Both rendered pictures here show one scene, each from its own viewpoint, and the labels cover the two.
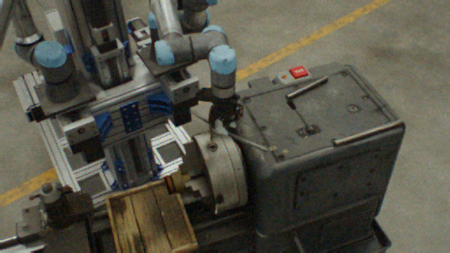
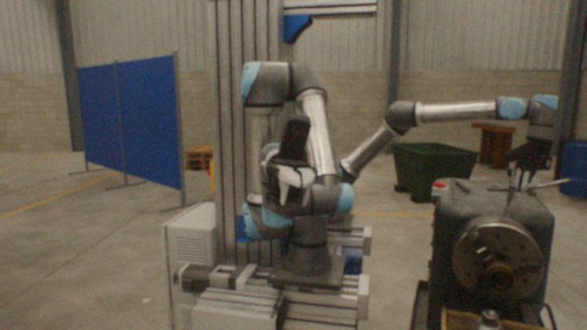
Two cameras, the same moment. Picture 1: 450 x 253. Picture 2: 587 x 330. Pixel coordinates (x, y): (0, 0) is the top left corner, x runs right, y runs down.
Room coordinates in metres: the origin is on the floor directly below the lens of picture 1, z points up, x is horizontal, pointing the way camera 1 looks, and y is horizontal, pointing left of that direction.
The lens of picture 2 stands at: (0.96, 1.63, 1.71)
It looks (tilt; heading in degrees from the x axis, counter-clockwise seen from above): 11 degrees down; 309
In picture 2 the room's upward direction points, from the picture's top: straight up
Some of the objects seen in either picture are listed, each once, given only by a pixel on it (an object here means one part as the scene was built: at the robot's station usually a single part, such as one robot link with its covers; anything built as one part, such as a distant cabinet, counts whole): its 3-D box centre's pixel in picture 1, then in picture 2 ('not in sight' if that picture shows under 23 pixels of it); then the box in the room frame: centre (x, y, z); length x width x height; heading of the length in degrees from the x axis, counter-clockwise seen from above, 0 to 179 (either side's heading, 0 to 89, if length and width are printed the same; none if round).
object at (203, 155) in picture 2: not in sight; (209, 157); (8.34, -4.28, 0.22); 1.25 x 0.86 x 0.44; 128
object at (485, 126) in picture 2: not in sight; (490, 144); (3.04, -8.92, 0.50); 1.61 x 0.44 x 1.00; 125
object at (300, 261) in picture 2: (60, 83); (308, 251); (1.65, 0.69, 1.21); 0.15 x 0.15 x 0.10
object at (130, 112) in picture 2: not in sight; (121, 125); (7.90, -1.90, 1.18); 4.12 x 0.80 x 2.35; 176
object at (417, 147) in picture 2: not in sight; (429, 172); (3.13, -4.80, 0.43); 1.34 x 0.94 x 0.85; 137
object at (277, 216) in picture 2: not in sight; (284, 202); (1.53, 0.95, 1.46); 0.11 x 0.08 x 0.11; 48
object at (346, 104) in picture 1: (307, 142); (480, 230); (1.35, -0.34, 1.06); 0.59 x 0.48 x 0.39; 107
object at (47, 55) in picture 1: (51, 60); (307, 217); (1.66, 0.69, 1.33); 0.13 x 0.12 x 0.14; 48
